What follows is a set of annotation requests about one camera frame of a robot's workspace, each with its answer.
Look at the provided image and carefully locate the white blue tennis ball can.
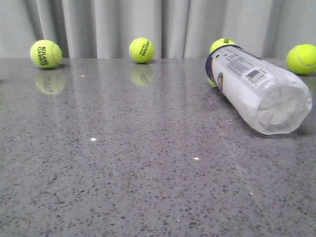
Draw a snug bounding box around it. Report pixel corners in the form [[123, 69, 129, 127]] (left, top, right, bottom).
[[205, 45, 313, 135]]

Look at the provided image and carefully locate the Head Team tennis ball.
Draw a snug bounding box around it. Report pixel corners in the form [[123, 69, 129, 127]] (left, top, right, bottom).
[[129, 38, 155, 64]]

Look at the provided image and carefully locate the Wilson tennis ball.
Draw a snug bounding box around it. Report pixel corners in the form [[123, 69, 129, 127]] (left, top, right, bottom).
[[209, 38, 235, 53]]

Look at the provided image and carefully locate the Roland Garros tennis ball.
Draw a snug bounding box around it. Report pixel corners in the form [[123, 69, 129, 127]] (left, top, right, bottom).
[[30, 39, 63, 69]]

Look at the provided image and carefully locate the plain yellow tennis ball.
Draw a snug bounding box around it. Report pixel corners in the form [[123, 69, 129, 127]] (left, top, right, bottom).
[[286, 44, 316, 75]]

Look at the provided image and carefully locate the grey pleated curtain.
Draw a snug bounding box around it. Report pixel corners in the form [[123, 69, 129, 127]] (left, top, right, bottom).
[[0, 0, 316, 58]]

